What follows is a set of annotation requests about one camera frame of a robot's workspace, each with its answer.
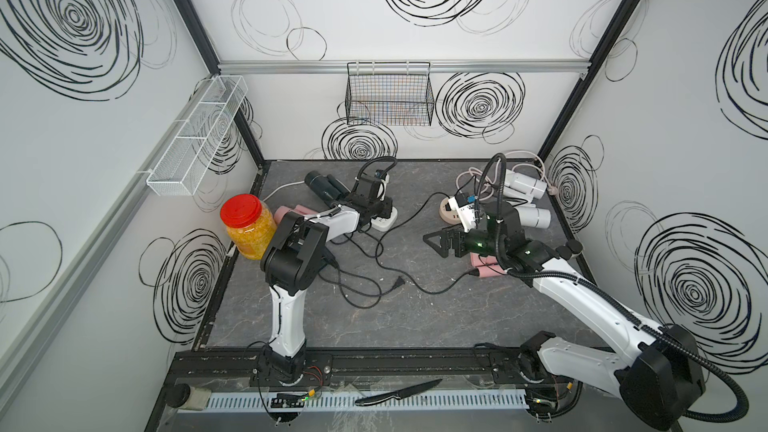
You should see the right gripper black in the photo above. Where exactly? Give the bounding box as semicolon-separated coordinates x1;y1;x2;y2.
422;219;504;259

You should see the round beige power strip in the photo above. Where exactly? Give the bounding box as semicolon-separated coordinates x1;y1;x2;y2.
438;197;461;225

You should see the black cord with plug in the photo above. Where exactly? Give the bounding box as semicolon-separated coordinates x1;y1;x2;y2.
375;190;481;297

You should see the pink hair dryer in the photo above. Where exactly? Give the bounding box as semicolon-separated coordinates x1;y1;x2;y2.
274;204;319;226
470;253;507;278

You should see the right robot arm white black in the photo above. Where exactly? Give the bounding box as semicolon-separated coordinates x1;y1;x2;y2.
434;195;749;431

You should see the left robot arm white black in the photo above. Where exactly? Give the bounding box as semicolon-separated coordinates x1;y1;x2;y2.
260;170;394;385

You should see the white square power strip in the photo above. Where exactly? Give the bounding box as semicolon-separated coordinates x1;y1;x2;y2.
371;207;398;233

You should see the dark green hair dryer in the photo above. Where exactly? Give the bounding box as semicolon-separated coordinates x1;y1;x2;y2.
304;171;350;206

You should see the white hair dryer back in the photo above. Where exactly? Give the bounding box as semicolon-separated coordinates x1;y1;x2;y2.
502;169;547;202

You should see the white hair dryer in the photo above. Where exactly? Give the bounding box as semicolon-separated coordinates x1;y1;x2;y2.
502;169;547;202
516;205;552;229

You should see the white hair dryer middle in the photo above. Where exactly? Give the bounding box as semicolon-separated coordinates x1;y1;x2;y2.
516;205;552;229

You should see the jar with red lid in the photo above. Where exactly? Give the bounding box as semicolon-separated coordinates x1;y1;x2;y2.
219;194;277;260

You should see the white vent strip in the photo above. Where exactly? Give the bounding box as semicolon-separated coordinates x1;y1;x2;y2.
204;389;529;414

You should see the black kitchen knife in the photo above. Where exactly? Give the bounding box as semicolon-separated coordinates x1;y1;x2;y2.
354;379;442;407

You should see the tape roll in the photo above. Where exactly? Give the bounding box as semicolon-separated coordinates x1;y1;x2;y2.
165;384;212;411

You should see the white power strip cord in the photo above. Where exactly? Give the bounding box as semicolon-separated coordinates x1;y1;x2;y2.
262;180;307;203

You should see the black wire basket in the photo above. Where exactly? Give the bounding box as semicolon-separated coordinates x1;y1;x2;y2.
344;61;435;127

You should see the beige power strip cord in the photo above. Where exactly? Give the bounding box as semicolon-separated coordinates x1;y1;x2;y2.
455;150;559;196

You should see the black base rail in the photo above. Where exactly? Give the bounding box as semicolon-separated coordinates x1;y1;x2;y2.
167;344;649;388

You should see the white wire shelf basket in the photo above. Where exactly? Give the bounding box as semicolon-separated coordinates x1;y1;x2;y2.
146;75;248;197

